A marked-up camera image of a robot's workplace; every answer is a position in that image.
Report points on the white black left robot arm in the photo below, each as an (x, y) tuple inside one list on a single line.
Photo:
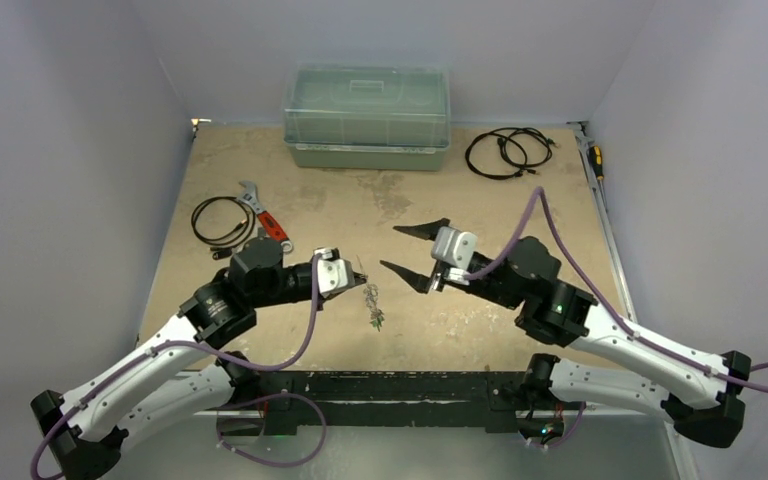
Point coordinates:
[(183, 367)]

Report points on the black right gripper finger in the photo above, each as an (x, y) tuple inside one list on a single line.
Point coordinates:
[(426, 231), (418, 282)]

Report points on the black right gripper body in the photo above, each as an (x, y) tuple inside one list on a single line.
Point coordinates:
[(434, 266)]

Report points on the red handled adjustable wrench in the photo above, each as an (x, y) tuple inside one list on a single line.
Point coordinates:
[(249, 197)]

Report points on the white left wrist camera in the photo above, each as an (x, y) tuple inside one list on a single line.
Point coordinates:
[(334, 274)]

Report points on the green plastic storage box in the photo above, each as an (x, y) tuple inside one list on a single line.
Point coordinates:
[(368, 117)]

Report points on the yellow black screwdriver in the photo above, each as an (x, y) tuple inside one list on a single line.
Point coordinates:
[(596, 162)]

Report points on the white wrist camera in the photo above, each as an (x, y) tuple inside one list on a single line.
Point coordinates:
[(334, 274), (452, 251)]

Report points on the large metal keyring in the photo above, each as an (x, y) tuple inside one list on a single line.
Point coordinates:
[(371, 297)]

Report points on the black metal base rail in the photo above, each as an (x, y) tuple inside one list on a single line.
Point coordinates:
[(495, 401)]

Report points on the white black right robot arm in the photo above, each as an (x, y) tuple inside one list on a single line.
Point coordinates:
[(695, 391)]

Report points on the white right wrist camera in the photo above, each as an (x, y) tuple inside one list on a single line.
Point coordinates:
[(452, 251)]

